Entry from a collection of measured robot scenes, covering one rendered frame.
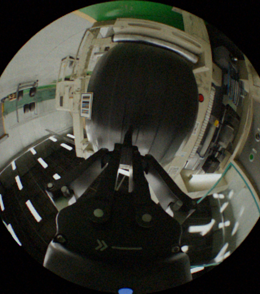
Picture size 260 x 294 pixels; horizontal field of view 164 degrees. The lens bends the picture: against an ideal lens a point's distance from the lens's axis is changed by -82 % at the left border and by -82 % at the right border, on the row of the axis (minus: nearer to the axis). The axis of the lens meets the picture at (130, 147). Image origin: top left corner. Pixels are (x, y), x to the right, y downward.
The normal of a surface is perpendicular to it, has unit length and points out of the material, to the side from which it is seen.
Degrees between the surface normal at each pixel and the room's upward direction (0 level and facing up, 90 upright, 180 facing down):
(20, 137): 90
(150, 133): 83
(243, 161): 90
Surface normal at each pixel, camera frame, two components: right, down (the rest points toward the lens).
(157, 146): -0.06, 0.68
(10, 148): 0.93, 0.29
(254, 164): -0.99, -0.15
